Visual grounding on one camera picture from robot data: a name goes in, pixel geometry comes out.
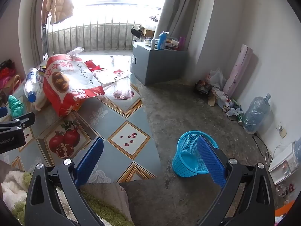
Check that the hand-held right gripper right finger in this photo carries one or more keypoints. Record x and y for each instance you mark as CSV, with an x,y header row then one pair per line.
x,y
210,162

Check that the pink rolled mat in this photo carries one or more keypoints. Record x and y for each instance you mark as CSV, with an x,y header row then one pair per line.
x,y
237,73

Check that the white plastic bag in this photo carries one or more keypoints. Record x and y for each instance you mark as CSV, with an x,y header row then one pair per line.
x,y
217,78

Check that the beige puffer jacket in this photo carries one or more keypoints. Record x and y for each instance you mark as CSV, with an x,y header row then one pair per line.
x,y
58,2

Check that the clear floral plastic bag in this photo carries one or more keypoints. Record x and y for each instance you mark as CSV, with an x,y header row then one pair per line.
x,y
112,75

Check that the pile of colourful clothes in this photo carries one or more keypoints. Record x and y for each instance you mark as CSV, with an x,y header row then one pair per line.
x,y
6,75

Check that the fuzzy green white blanket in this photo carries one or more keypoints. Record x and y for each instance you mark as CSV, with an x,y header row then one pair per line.
x,y
101,202

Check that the large blue water jug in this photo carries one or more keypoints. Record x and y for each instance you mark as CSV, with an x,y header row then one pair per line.
x,y
255,115

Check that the clear plastic water bottle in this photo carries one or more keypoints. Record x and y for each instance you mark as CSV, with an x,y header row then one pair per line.
x,y
31,84

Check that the grey curtain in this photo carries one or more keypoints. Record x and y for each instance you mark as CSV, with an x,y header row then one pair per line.
x,y
178,11
37,23

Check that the white paper cup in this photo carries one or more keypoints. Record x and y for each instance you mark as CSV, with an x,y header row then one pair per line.
x,y
175,42

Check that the cardboard boxes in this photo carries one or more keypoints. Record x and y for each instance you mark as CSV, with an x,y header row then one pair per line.
x,y
143,31

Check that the green plastic bag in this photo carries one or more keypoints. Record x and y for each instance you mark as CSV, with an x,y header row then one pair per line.
x,y
16,106

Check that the small white bottle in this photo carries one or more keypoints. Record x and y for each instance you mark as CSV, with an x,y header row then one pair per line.
x,y
153,44

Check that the red white snack bag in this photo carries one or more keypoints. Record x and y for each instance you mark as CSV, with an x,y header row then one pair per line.
x,y
70,75

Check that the balcony railing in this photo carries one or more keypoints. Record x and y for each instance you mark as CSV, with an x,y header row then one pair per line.
x,y
94,35

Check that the white appliance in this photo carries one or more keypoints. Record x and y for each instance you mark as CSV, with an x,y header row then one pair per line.
x,y
284,162

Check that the grey cabinet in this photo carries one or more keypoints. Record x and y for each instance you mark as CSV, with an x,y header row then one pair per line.
x,y
160,63

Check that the blue bottle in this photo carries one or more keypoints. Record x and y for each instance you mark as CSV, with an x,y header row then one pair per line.
x,y
161,41

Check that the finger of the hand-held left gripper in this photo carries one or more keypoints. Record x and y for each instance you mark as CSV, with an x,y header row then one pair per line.
x,y
2,111
23,121

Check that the pile of mixed packaging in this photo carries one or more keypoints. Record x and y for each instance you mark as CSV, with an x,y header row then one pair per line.
x,y
218,96

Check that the blue plastic basket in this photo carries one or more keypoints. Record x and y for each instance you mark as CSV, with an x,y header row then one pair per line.
x,y
185,162

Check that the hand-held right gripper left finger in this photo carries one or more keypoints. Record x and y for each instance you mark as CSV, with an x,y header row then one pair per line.
x,y
90,160

